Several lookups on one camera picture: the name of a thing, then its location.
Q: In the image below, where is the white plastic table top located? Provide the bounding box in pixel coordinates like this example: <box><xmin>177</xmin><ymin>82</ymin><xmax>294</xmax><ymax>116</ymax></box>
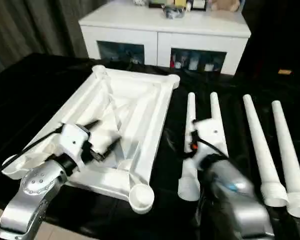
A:
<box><xmin>1</xmin><ymin>64</ymin><xmax>181</xmax><ymax>215</ymax></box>

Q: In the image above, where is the black speaker with yellow label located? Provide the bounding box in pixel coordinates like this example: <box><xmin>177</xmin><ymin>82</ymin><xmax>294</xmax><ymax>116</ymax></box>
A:
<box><xmin>239</xmin><ymin>0</ymin><xmax>300</xmax><ymax>85</ymax></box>

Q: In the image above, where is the black mat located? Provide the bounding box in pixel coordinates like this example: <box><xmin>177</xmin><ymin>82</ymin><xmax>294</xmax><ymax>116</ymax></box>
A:
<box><xmin>0</xmin><ymin>52</ymin><xmax>300</xmax><ymax>240</ymax></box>

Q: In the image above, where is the white cabinet with glass doors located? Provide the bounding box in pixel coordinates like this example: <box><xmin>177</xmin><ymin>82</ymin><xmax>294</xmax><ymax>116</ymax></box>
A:
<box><xmin>78</xmin><ymin>4</ymin><xmax>252</xmax><ymax>76</ymax></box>

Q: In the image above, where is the white plastic table leg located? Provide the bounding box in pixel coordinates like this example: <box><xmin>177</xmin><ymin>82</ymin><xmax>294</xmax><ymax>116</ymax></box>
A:
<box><xmin>177</xmin><ymin>91</ymin><xmax>201</xmax><ymax>202</ymax></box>
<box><xmin>209</xmin><ymin>91</ymin><xmax>229</xmax><ymax>157</ymax></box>
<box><xmin>242</xmin><ymin>94</ymin><xmax>290</xmax><ymax>208</ymax></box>
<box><xmin>271</xmin><ymin>100</ymin><xmax>300</xmax><ymax>219</ymax></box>

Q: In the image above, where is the grey curtain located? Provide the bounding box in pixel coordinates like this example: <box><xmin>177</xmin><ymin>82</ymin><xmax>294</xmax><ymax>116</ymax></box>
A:
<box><xmin>0</xmin><ymin>0</ymin><xmax>109</xmax><ymax>77</ymax></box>

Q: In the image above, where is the black picture frame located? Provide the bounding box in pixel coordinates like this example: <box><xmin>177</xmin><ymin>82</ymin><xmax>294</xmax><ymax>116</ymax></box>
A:
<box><xmin>191</xmin><ymin>0</ymin><xmax>207</xmax><ymax>11</ymax></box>

